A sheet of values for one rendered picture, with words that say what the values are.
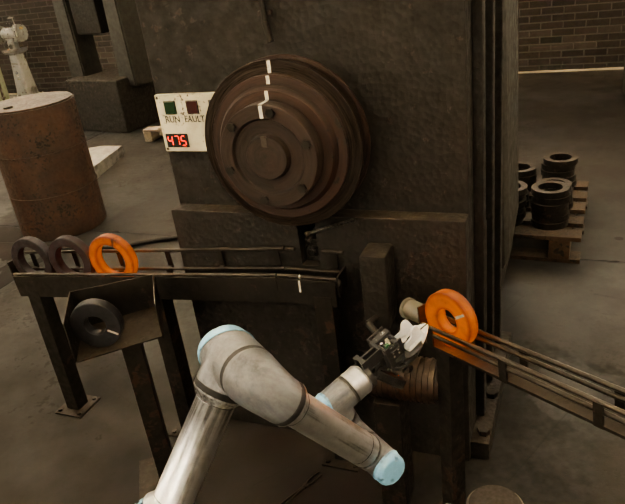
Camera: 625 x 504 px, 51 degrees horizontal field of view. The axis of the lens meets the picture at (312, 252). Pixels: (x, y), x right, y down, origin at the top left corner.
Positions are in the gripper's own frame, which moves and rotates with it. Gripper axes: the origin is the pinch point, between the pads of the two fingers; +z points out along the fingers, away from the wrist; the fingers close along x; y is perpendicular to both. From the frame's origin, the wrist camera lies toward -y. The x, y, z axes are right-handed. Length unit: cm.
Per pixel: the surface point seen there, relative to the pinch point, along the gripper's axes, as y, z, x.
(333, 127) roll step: 44, 15, 32
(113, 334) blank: 11, -59, 70
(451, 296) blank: 4.0, 9.8, -1.5
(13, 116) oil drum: 23, -26, 332
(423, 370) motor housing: -19.5, -0.9, 7.1
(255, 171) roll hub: 40, -5, 45
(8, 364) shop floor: -42, -103, 195
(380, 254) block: 5.7, 10.8, 26.6
